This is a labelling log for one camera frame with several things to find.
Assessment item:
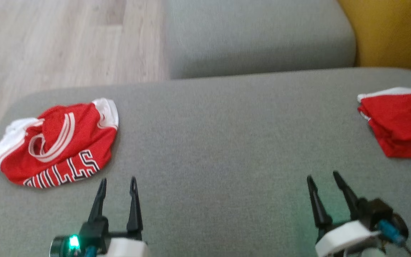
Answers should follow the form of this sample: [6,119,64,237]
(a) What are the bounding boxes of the red Bulls basketball jersey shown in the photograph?
[0,98,119,189]

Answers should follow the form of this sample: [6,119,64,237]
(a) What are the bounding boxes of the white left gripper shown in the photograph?
[50,177,151,257]

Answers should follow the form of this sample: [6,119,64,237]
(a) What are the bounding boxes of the red white sports shorts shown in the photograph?
[357,87,411,158]

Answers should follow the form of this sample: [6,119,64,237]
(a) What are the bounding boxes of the yellow fabric cushion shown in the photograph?
[337,0,411,78]

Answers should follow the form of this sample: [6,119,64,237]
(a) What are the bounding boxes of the teal right camera cable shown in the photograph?
[377,220,406,247]

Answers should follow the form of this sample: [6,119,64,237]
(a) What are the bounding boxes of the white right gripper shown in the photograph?
[306,171,382,257]

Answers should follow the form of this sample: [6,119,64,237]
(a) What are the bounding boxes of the large grey sofa seat cushion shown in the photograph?
[0,68,411,257]

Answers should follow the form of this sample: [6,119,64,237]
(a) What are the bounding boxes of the small grey sofa cushion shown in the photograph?
[163,0,356,80]

